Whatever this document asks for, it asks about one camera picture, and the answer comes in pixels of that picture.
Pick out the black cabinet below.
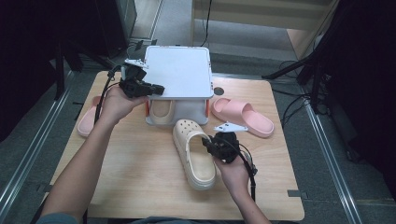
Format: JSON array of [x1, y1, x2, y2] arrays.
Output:
[[92, 0, 138, 59]]

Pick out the pink slipper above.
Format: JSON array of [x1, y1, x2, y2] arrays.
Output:
[[77, 95, 105, 138], [211, 97, 276, 139]]

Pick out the hanging black cable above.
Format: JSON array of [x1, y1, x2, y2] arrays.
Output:
[[200, 0, 213, 49]]

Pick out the metal floor rail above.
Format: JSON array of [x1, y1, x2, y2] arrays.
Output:
[[0, 70, 74, 216], [302, 99, 363, 224]]

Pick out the white two-tier shoe rack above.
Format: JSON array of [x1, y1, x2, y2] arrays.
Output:
[[143, 45, 216, 127]]

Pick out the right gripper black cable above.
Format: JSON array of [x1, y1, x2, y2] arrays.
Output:
[[228, 136, 259, 203]]

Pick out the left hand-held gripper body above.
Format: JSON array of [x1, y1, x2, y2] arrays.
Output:
[[120, 58, 157, 99]]

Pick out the dark curtain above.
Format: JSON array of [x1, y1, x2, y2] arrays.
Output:
[[311, 0, 396, 200], [0, 0, 64, 141]]

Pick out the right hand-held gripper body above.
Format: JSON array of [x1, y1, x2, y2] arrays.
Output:
[[205, 121, 249, 165]]

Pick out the person's left hand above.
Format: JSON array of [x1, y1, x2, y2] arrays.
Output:
[[98, 85, 149, 126]]

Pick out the person's right hand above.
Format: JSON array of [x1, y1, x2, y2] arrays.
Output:
[[214, 155, 250, 200]]

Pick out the light wooden shelf unit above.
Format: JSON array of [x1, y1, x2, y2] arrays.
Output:
[[190, 0, 340, 60]]

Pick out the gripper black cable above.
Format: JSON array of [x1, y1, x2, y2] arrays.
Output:
[[228, 136, 259, 203], [93, 64, 123, 125]]

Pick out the cream clog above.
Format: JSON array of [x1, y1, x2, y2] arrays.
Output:
[[172, 119, 217, 191], [149, 100, 174, 125]]

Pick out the black tripod legs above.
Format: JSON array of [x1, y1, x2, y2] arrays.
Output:
[[64, 38, 118, 73]]

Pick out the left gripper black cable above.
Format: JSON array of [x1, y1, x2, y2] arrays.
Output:
[[93, 64, 123, 125]]

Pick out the black floor cables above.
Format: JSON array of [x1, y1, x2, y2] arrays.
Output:
[[274, 60, 316, 129]]

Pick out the black metal stand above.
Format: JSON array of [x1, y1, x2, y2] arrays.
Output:
[[54, 40, 67, 101]]

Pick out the black tripod stand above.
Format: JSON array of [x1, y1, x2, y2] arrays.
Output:
[[261, 46, 331, 113]]

